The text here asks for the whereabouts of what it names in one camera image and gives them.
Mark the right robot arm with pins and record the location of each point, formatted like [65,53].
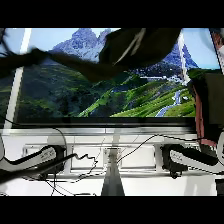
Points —
[193,156]

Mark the black garment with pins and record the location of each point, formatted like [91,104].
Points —
[146,46]

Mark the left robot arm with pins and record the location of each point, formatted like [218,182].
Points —
[36,160]

